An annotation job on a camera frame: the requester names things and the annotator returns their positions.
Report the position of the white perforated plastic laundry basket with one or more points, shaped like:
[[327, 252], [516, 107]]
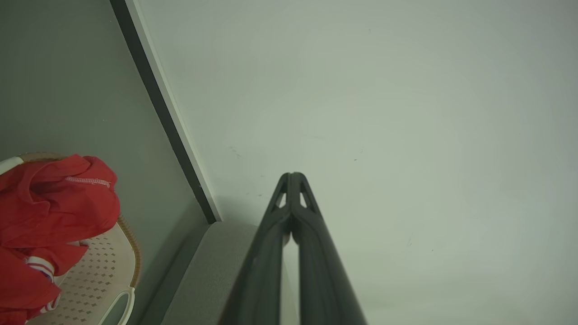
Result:
[[99, 280]]

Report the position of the red garment with white stripes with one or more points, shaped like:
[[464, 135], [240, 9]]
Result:
[[54, 207]]

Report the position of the grey fabric sofa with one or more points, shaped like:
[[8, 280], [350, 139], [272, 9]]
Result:
[[203, 280]]

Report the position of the black and white wall baseboard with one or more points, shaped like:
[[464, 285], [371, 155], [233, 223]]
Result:
[[156, 90]]

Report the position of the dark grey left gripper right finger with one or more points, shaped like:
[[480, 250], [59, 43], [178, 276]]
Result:
[[320, 280]]

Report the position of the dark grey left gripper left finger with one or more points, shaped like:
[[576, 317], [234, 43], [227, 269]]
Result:
[[262, 271]]

